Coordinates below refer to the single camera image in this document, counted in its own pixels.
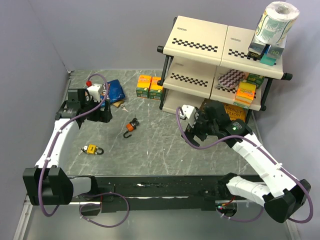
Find black-headed keys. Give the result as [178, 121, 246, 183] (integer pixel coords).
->
[130, 117, 140, 128]

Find left orange green box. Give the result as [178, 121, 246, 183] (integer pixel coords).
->
[136, 75, 152, 99]

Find patterned oven mitt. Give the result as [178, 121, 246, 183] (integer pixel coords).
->
[214, 69, 246, 90]

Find orange padlock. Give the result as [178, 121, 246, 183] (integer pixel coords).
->
[123, 121, 137, 139]

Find orange yellow sponge pack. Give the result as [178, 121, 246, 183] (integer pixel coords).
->
[233, 81, 256, 109]

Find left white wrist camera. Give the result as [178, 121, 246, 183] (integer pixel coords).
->
[86, 80, 103, 102]

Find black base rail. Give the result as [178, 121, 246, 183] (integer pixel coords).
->
[72, 175, 241, 213]

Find orange Honey Dijon bag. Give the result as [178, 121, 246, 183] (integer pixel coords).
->
[223, 103, 248, 122]

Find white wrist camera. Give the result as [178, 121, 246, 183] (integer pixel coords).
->
[86, 80, 103, 102]
[179, 104, 197, 128]

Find right orange green box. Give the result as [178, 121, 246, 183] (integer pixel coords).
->
[149, 76, 163, 100]

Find toilet paper roll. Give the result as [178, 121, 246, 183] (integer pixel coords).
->
[255, 1, 300, 45]

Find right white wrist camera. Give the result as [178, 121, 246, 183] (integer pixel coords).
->
[179, 104, 197, 128]

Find blue Doritos bag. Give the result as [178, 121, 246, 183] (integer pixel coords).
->
[108, 79, 126, 104]

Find green box on shelf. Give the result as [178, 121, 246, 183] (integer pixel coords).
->
[246, 73, 265, 89]

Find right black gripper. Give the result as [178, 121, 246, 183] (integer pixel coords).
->
[181, 109, 218, 149]

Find yellow padlock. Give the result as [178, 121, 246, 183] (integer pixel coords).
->
[81, 144, 104, 155]

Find beige tiered shelf rack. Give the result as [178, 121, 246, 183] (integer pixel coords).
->
[157, 16, 293, 114]

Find orange green box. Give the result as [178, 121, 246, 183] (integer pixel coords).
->
[136, 75, 152, 99]
[149, 76, 163, 100]

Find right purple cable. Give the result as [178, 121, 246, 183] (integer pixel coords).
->
[175, 106, 314, 223]

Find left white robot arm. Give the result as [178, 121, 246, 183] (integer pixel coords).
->
[22, 84, 113, 206]

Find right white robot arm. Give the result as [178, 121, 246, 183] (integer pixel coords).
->
[175, 100, 314, 224]

